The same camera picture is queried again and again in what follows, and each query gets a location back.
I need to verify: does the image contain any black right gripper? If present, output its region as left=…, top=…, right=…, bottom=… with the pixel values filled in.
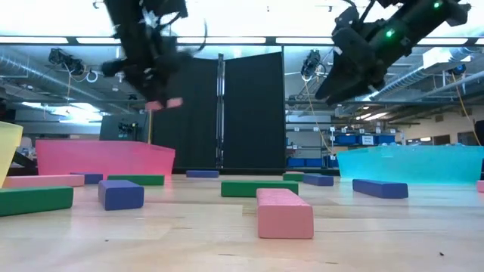
left=315, top=26, right=396, bottom=106

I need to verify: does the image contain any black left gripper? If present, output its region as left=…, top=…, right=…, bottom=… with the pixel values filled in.
left=101, top=47, right=194, bottom=109

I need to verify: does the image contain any blue rectangular block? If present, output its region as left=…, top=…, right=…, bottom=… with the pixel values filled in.
left=302, top=173, right=335, bottom=187
left=185, top=169, right=220, bottom=179
left=98, top=179, right=145, bottom=212
left=70, top=172, right=104, bottom=185
left=352, top=178, right=409, bottom=199

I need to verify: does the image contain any fluorescent ceiling light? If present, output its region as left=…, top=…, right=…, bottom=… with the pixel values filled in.
left=20, top=100, right=110, bottom=124
left=355, top=111, right=390, bottom=122

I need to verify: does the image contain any black equipment cart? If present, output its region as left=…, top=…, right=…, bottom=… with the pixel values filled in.
left=99, top=113, right=150, bottom=143

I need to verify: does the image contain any red translucent plastic bin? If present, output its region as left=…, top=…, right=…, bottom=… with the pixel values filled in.
left=36, top=139, right=176, bottom=177

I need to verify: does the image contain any black overhead beam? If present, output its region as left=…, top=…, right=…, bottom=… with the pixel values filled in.
left=0, top=36, right=484, bottom=45

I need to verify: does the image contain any black folding partition screen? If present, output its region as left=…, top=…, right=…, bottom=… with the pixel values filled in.
left=150, top=51, right=287, bottom=170

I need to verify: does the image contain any teal translucent plastic bin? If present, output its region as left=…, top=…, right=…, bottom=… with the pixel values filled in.
left=336, top=145, right=484, bottom=186

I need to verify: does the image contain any yellow translucent plastic bin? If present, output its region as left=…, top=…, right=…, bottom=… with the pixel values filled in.
left=0, top=120, right=24, bottom=188

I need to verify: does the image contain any black ceiling mounted camera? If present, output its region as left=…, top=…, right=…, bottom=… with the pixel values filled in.
left=301, top=48, right=322, bottom=79
left=48, top=48, right=86, bottom=76

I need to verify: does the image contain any yellow hanging cable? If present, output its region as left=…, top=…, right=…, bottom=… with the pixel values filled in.
left=451, top=70, right=482, bottom=147
left=301, top=75, right=336, bottom=154

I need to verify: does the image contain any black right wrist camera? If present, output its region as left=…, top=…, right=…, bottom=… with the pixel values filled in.
left=331, top=5, right=361, bottom=39

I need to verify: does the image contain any silver ventilation duct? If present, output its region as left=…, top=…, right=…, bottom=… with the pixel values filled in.
left=372, top=45, right=473, bottom=101
left=0, top=51, right=133, bottom=110

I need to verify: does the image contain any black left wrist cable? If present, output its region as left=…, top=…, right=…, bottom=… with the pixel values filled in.
left=194, top=19, right=209, bottom=53

